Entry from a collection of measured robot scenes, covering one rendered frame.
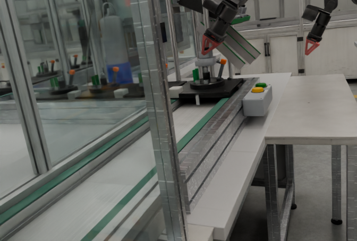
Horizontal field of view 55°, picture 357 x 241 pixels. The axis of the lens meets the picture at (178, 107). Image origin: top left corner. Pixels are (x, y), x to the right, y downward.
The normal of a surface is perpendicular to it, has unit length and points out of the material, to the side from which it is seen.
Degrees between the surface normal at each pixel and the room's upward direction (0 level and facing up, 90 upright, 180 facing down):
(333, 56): 90
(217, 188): 0
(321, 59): 90
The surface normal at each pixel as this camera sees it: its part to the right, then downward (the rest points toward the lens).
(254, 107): -0.37, 0.29
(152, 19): 0.92, -0.01
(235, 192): -0.13, -0.96
